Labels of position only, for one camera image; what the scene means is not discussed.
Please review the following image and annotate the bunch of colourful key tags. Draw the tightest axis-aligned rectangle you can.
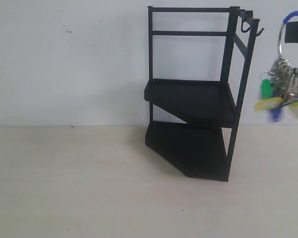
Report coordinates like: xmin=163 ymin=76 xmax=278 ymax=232
xmin=255 ymin=11 xmax=298 ymax=122

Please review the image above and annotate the black metal two-tier rack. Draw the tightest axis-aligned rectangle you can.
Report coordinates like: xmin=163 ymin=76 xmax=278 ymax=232
xmin=144 ymin=6 xmax=262 ymax=181

